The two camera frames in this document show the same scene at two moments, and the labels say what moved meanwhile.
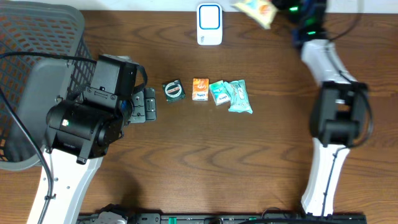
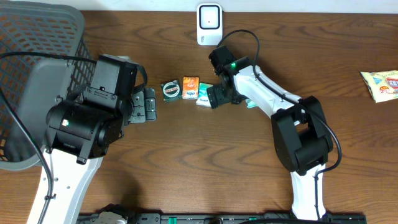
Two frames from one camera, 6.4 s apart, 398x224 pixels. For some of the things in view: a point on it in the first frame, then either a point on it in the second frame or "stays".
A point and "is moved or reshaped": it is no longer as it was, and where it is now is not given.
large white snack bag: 263,12 → 383,85
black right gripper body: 288,6 → 217,94
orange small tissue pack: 200,90 → 190,88
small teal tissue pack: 219,93 is moved or reshaped
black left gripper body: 138,111 stays
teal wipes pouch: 239,100 is moved or reshaped
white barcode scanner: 209,24 stays
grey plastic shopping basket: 33,83 stays
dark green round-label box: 173,91 stays
